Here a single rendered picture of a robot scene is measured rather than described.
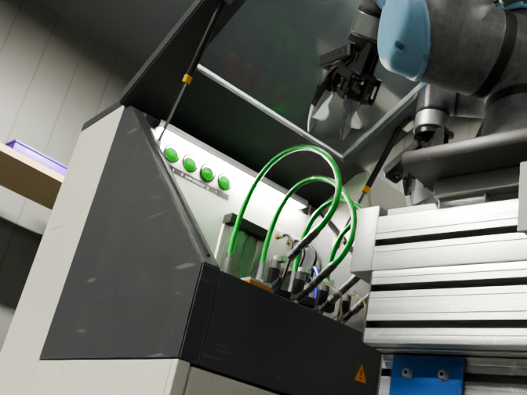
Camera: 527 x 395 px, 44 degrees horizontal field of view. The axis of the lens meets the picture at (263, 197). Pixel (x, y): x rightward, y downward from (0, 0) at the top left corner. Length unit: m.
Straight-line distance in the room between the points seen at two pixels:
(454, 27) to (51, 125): 2.98
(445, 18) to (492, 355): 0.39
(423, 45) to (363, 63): 0.44
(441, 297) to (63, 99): 3.13
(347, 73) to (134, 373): 0.66
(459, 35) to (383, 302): 0.33
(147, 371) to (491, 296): 0.59
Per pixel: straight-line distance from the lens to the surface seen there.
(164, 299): 1.13
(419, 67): 0.84
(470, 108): 1.53
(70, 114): 3.70
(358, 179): 1.97
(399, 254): 0.80
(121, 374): 1.18
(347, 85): 1.24
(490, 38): 0.85
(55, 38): 3.79
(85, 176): 1.77
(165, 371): 1.05
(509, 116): 0.82
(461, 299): 0.74
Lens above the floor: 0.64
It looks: 23 degrees up
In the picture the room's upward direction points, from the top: 12 degrees clockwise
